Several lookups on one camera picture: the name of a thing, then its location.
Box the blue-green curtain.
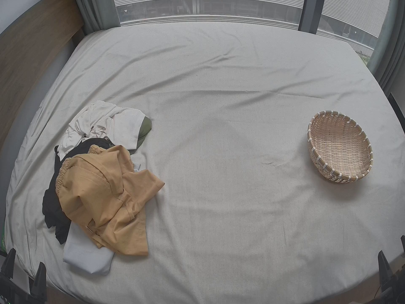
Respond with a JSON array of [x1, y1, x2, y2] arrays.
[[367, 0, 405, 91], [68, 0, 122, 37]]

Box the green garment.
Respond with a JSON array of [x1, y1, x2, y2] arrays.
[[134, 115, 152, 149]]

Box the pale grey garment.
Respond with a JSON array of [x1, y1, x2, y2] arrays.
[[63, 222, 115, 276]]

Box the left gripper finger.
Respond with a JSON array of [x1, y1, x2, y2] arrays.
[[1, 248, 16, 277], [33, 262, 47, 297]]

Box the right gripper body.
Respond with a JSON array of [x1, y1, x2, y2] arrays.
[[377, 276, 405, 304]]

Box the bed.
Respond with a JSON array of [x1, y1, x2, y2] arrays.
[[0, 0, 405, 304]]

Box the white garment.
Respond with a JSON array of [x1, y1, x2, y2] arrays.
[[58, 101, 147, 161]]

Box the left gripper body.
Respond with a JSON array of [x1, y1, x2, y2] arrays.
[[0, 274, 48, 304]]

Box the tan shorts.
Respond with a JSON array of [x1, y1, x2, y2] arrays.
[[55, 144, 166, 256]]

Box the black garment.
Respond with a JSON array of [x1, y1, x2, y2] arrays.
[[42, 137, 111, 244]]

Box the round woven basket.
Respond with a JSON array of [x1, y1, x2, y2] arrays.
[[306, 110, 374, 181]]

